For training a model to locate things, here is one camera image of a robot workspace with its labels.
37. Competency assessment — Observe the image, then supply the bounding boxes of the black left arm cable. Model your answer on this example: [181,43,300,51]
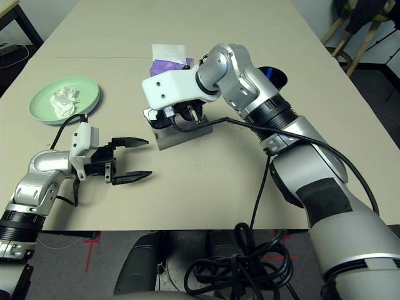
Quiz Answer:
[49,114,90,207]

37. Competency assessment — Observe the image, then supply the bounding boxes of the white tissue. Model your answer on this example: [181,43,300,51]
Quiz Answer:
[49,86,81,119]

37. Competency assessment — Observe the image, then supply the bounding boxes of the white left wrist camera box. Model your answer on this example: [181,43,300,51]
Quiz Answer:
[69,121,101,181]

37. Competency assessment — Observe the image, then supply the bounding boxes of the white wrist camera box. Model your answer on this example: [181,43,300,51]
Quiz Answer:
[69,121,101,181]
[141,69,221,110]

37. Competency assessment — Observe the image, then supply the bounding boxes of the green plastic plate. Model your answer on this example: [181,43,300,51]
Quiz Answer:
[28,76,101,126]

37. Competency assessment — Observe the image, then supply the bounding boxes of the tangled black cable bundle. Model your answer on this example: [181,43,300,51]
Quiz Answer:
[182,222,296,300]

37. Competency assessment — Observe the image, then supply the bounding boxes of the grey glasses case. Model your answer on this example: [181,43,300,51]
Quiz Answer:
[142,106,214,151]

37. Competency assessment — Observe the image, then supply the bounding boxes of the beige side table black legs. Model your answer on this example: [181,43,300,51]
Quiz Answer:
[0,0,44,48]

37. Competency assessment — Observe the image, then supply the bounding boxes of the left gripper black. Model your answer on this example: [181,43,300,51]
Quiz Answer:
[84,136,153,188]

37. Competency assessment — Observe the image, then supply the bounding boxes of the dark grey robot left leg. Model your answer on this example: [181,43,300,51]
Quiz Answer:
[114,232,169,296]

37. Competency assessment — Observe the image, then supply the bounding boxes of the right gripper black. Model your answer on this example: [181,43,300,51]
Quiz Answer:
[162,99,206,124]

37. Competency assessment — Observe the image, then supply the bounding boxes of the black plastic cup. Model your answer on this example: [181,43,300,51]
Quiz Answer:
[257,66,289,91]

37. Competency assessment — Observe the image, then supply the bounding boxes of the wooden stool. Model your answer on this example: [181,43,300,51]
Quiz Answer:
[321,12,379,78]

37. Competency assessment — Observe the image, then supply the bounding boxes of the purple tissue pack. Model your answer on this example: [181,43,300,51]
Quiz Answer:
[149,43,196,78]

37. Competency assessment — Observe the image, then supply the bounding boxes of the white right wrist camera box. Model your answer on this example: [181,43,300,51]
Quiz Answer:
[141,69,221,110]

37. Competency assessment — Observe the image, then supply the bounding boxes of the grey power adapter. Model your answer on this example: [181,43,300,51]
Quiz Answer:
[0,42,18,56]

